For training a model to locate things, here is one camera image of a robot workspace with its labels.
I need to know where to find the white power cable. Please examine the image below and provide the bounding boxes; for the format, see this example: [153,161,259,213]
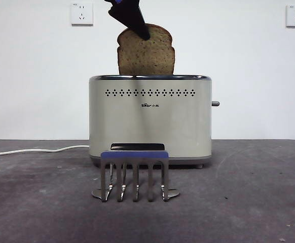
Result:
[0,144,90,156]

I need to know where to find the steel toast rack blue top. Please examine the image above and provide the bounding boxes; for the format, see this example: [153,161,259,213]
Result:
[91,150,181,203]

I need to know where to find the cream steel two-slot toaster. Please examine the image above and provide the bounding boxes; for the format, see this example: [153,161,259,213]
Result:
[88,74,213,170]

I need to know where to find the brown bread slice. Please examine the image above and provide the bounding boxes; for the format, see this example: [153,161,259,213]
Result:
[116,23,176,76]

